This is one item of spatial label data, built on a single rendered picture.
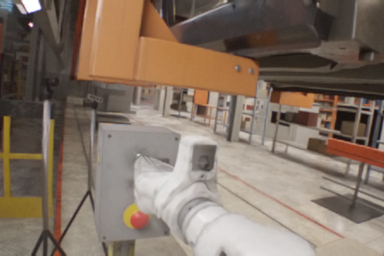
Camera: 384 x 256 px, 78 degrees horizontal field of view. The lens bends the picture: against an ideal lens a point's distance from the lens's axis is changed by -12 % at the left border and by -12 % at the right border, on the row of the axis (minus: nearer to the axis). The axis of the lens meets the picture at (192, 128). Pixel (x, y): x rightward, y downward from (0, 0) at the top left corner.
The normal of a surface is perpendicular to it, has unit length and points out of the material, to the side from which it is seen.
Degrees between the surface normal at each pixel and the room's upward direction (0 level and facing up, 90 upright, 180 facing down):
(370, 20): 90
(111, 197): 90
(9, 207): 90
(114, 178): 90
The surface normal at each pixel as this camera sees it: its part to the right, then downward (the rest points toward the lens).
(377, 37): 0.43, 0.17
